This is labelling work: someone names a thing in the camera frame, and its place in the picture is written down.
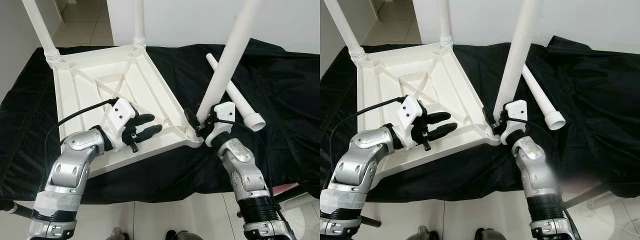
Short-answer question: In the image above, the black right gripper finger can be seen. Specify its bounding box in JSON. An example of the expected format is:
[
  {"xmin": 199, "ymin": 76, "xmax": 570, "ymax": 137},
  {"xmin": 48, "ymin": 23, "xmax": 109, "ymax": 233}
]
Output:
[
  {"xmin": 184, "ymin": 109, "xmax": 199, "ymax": 135},
  {"xmin": 481, "ymin": 107, "xmax": 496, "ymax": 134}
]

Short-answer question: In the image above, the white plastic table top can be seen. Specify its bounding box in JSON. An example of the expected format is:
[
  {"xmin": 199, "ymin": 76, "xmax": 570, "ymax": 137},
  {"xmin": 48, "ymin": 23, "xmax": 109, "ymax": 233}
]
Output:
[
  {"xmin": 50, "ymin": 44, "xmax": 205, "ymax": 178},
  {"xmin": 356, "ymin": 42, "xmax": 502, "ymax": 176}
]

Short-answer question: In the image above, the black cloth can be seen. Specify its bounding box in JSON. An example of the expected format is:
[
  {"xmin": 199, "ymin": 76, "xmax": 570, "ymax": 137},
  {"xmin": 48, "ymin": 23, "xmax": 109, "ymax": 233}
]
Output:
[
  {"xmin": 0, "ymin": 37, "xmax": 321, "ymax": 203},
  {"xmin": 320, "ymin": 35, "xmax": 640, "ymax": 203}
]

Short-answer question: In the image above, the black metal stand leg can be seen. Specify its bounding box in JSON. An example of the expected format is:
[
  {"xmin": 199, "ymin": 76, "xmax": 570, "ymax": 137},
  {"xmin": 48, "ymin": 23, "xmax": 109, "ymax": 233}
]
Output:
[
  {"xmin": 0, "ymin": 200, "xmax": 36, "ymax": 219},
  {"xmin": 275, "ymin": 185, "xmax": 311, "ymax": 206},
  {"xmin": 357, "ymin": 215, "xmax": 383, "ymax": 229},
  {"xmin": 562, "ymin": 185, "xmax": 616, "ymax": 211}
]

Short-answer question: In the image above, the grey robot right leg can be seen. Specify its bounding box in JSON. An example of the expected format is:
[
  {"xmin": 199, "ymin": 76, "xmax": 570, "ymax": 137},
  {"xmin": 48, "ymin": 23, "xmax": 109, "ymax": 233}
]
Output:
[
  {"xmin": 165, "ymin": 230, "xmax": 203, "ymax": 240},
  {"xmin": 475, "ymin": 227, "xmax": 511, "ymax": 240}
]

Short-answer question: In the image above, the white round lamp base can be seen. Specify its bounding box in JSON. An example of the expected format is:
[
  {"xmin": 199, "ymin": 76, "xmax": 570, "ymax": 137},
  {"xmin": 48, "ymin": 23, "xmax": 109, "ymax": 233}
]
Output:
[
  {"xmin": 277, "ymin": 192, "xmax": 321, "ymax": 240},
  {"xmin": 565, "ymin": 192, "xmax": 640, "ymax": 240}
]

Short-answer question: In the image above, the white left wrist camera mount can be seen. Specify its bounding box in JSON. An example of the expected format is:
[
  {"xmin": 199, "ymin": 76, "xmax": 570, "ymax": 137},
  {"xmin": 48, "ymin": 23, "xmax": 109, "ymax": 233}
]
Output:
[
  {"xmin": 397, "ymin": 96, "xmax": 431, "ymax": 151},
  {"xmin": 101, "ymin": 97, "xmax": 137, "ymax": 152}
]

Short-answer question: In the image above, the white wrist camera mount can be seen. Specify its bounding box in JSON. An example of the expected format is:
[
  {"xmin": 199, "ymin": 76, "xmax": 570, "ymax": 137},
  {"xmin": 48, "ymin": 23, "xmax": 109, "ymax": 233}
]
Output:
[
  {"xmin": 206, "ymin": 101, "xmax": 237, "ymax": 147},
  {"xmin": 101, "ymin": 97, "xmax": 137, "ymax": 152},
  {"xmin": 397, "ymin": 96, "xmax": 431, "ymax": 151},
  {"xmin": 500, "ymin": 99, "xmax": 529, "ymax": 146}
]

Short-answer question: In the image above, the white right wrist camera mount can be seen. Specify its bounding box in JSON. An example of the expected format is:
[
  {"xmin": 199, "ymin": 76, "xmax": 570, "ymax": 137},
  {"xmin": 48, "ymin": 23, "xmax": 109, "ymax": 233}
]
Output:
[
  {"xmin": 206, "ymin": 101, "xmax": 237, "ymax": 147},
  {"xmin": 500, "ymin": 99, "xmax": 529, "ymax": 146}
]

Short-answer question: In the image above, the white door frame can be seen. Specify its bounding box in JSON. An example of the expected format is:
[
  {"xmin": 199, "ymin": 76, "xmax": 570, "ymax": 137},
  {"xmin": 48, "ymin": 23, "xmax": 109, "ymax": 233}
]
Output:
[{"xmin": 50, "ymin": 0, "xmax": 68, "ymax": 23}]

